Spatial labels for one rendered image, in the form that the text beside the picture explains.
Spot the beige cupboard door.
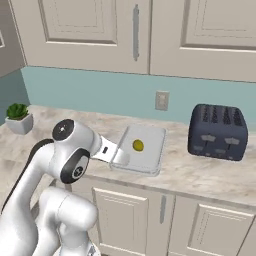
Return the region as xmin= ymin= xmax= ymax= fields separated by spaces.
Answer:
xmin=167 ymin=194 xmax=256 ymax=256
xmin=9 ymin=0 xmax=153 ymax=76
xmin=149 ymin=0 xmax=256 ymax=83
xmin=91 ymin=186 xmax=176 ymax=256

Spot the beige wall outlet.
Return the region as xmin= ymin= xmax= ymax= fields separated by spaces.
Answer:
xmin=154 ymin=90 xmax=171 ymax=112

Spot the grey lower cupboard handle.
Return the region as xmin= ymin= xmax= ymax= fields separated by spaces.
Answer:
xmin=159 ymin=194 xmax=168 ymax=225

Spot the beige lower cupboard door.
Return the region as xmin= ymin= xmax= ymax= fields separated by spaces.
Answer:
xmin=167 ymin=194 xmax=256 ymax=256
xmin=91 ymin=186 xmax=176 ymax=256

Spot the grey upper cupboard handle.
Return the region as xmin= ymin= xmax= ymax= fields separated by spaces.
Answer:
xmin=132 ymin=3 xmax=141 ymax=62

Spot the beige upper cupboard door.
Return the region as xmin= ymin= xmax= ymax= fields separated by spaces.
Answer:
xmin=149 ymin=0 xmax=256 ymax=83
xmin=9 ymin=0 xmax=153 ymax=76

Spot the clear plastic tupperware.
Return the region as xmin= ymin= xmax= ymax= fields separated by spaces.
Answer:
xmin=109 ymin=124 xmax=168 ymax=177

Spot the yellow lemon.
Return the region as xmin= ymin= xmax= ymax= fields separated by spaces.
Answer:
xmin=132 ymin=138 xmax=146 ymax=153

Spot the green plant in white pot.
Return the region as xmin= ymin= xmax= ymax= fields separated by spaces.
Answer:
xmin=4 ymin=102 xmax=35 ymax=136

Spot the grey cupboard handle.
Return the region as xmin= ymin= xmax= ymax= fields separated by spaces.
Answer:
xmin=132 ymin=3 xmax=141 ymax=62
xmin=159 ymin=194 xmax=168 ymax=225

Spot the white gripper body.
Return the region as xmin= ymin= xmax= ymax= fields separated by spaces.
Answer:
xmin=109 ymin=142 xmax=132 ymax=168

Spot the grey side cupboard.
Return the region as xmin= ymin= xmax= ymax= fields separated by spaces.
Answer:
xmin=0 ymin=0 xmax=28 ymax=79

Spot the dark blue toaster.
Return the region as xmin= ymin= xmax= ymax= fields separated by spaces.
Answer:
xmin=187 ymin=103 xmax=250 ymax=162

